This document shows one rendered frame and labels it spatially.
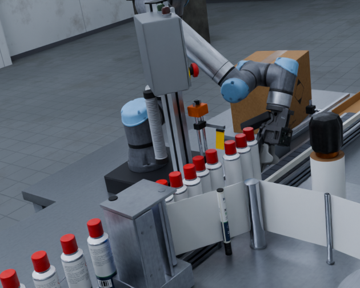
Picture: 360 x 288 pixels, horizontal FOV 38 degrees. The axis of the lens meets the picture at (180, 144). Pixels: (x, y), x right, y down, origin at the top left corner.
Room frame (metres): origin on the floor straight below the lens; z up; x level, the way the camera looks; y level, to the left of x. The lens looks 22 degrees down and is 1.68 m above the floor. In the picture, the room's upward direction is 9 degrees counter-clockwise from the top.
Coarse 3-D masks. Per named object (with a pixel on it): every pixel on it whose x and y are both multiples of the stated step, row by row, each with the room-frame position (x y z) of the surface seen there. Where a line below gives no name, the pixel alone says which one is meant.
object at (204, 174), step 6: (198, 156) 1.35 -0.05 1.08; (198, 162) 1.32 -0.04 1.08; (204, 162) 1.33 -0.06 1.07; (198, 168) 1.32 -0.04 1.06; (204, 168) 1.32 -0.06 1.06; (198, 174) 1.31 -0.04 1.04; (204, 174) 1.31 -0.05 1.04; (204, 180) 1.31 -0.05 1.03; (210, 180) 1.33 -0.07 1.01; (204, 186) 1.31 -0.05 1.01; (210, 186) 1.32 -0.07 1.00; (204, 192) 1.31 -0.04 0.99
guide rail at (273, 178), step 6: (348, 120) 1.84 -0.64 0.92; (354, 120) 1.86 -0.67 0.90; (306, 150) 1.63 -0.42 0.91; (312, 150) 1.64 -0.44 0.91; (300, 156) 1.60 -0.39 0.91; (306, 156) 1.62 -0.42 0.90; (294, 162) 1.57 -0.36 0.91; (282, 168) 1.53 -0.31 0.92; (288, 168) 1.54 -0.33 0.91; (276, 174) 1.49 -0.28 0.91; (282, 174) 1.52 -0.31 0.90; (270, 180) 1.47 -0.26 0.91
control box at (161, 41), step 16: (144, 16) 1.41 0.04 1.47; (160, 16) 1.37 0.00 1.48; (176, 16) 1.32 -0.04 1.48; (144, 32) 1.31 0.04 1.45; (160, 32) 1.31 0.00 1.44; (176, 32) 1.32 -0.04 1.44; (144, 48) 1.35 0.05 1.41; (160, 48) 1.31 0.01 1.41; (176, 48) 1.32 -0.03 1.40; (144, 64) 1.41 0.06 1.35; (160, 64) 1.31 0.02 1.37; (176, 64) 1.32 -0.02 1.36; (160, 80) 1.31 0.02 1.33; (176, 80) 1.31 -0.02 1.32
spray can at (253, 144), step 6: (246, 132) 1.47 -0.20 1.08; (252, 132) 1.48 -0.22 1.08; (246, 138) 1.48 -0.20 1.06; (252, 138) 1.47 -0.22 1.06; (252, 144) 1.47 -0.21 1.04; (252, 150) 1.46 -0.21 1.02; (258, 150) 1.48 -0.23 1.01; (252, 156) 1.46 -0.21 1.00; (258, 156) 1.47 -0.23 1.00; (252, 162) 1.46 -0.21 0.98; (258, 162) 1.47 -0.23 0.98; (258, 168) 1.47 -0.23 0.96; (258, 174) 1.47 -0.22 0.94
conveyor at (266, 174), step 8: (344, 120) 1.93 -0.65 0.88; (304, 144) 1.76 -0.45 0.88; (296, 152) 1.71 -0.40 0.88; (288, 160) 1.65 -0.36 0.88; (304, 160) 1.63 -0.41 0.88; (272, 168) 1.61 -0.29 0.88; (280, 168) 1.60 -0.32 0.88; (296, 168) 1.58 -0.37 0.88; (264, 176) 1.56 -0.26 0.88; (176, 256) 1.19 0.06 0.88
